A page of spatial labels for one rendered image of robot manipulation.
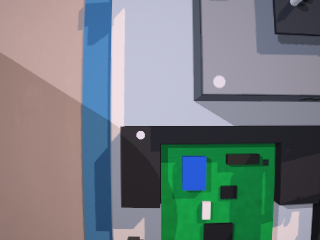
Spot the green circuit board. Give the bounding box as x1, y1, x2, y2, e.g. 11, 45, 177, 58
161, 143, 275, 240

